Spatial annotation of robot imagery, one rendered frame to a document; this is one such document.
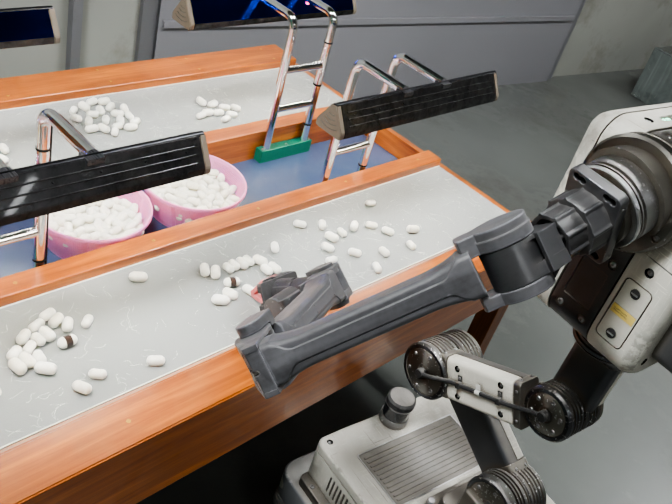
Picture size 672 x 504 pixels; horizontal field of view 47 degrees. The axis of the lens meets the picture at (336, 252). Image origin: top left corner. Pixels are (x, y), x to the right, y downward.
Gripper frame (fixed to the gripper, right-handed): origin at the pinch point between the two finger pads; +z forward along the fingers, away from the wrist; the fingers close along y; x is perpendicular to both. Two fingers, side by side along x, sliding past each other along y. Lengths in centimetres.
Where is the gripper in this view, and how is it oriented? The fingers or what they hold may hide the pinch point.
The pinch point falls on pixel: (254, 293)
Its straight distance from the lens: 168.0
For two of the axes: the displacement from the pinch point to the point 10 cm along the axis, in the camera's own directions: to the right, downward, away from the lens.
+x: 2.3, 9.6, 1.3
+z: -7.0, 0.7, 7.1
